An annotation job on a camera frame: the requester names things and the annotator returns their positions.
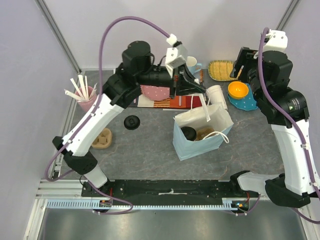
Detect brown cardboard cup carrier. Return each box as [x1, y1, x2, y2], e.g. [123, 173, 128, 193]
[195, 127, 216, 141]

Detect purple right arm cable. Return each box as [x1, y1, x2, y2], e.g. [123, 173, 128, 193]
[231, 27, 320, 225]

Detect blue polka dot plate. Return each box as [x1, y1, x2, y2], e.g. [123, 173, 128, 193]
[227, 83, 258, 111]

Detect white paper cup stack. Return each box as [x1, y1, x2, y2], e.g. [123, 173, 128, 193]
[207, 85, 228, 110]

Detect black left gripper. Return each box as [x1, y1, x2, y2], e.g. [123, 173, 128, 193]
[137, 63, 207, 100]

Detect yellow woven tray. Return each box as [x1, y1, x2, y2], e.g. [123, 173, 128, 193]
[208, 60, 238, 82]

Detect light blue mug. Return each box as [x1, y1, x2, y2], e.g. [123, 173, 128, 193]
[186, 56, 202, 75]

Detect yellow bowl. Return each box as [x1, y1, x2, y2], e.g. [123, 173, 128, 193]
[227, 81, 249, 100]

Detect single white straw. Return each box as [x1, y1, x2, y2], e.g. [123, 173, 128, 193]
[199, 94, 211, 122]

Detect pink polka dot plate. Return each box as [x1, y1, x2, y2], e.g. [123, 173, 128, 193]
[140, 85, 170, 101]

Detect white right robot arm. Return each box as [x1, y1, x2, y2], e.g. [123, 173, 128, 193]
[229, 47, 320, 208]

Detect blue white paper bag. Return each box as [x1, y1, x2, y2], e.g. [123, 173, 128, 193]
[172, 102, 234, 161]

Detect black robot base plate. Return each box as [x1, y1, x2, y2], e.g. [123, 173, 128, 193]
[81, 178, 261, 207]

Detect black coffee cup lid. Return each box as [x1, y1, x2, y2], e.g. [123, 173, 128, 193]
[181, 126, 197, 142]

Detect pink handled table knife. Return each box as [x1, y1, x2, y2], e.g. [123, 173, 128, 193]
[178, 96, 182, 107]

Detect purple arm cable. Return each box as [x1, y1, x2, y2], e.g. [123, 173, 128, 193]
[231, 27, 320, 225]
[44, 16, 177, 215]

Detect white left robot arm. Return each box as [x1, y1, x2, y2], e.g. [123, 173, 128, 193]
[52, 40, 206, 197]

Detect pink straw holder cup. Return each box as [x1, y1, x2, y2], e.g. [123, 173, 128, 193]
[76, 86, 97, 113]

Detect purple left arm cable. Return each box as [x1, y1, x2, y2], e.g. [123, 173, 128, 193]
[44, 16, 177, 215]

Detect colourful patchwork placemat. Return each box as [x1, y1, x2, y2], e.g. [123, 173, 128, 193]
[132, 68, 208, 111]

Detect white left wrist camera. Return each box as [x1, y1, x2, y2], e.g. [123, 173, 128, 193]
[165, 44, 188, 78]

